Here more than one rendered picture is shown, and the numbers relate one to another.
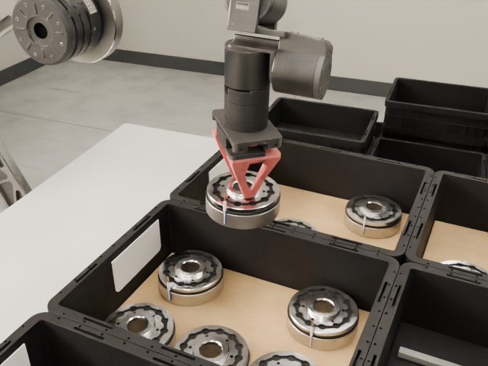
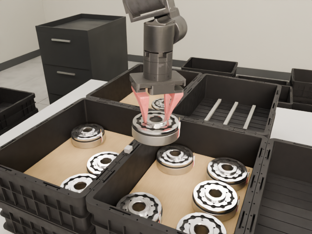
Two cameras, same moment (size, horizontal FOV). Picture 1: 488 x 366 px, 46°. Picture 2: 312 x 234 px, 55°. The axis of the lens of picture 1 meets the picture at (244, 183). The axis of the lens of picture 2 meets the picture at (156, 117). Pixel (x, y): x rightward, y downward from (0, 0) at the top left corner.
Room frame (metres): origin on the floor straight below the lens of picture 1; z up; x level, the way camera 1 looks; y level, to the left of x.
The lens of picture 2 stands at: (0.68, 0.57, 1.34)
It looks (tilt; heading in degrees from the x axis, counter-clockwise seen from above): 28 degrees down; 270
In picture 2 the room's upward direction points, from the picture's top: straight up
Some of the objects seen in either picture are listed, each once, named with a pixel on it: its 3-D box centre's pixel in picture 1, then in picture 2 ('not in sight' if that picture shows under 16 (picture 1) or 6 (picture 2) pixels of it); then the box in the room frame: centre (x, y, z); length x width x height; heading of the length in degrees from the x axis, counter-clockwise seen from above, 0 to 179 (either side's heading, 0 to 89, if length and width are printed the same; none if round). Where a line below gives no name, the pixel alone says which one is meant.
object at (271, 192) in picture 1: (243, 190); (155, 121); (0.68, 0.00, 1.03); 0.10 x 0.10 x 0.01
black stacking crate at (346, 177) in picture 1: (304, 211); (85, 153); (0.87, -0.11, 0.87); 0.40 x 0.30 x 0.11; 65
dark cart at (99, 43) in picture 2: not in sight; (89, 74); (1.26, -1.88, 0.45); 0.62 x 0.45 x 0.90; 69
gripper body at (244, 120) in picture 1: (246, 110); (157, 67); (0.68, 0.00, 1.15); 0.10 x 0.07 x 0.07; 18
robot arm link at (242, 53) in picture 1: (252, 64); (159, 35); (0.67, -0.01, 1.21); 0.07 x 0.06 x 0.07; 68
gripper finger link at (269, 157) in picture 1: (247, 162); (161, 100); (0.67, 0.00, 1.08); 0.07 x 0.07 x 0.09; 18
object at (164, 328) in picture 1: (137, 328); (201, 232); (0.59, 0.15, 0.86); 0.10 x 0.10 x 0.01
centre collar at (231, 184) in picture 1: (243, 187); (155, 120); (0.68, 0.00, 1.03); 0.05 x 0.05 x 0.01
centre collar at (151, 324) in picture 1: (137, 325); (201, 230); (0.59, 0.15, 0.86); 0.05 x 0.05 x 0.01
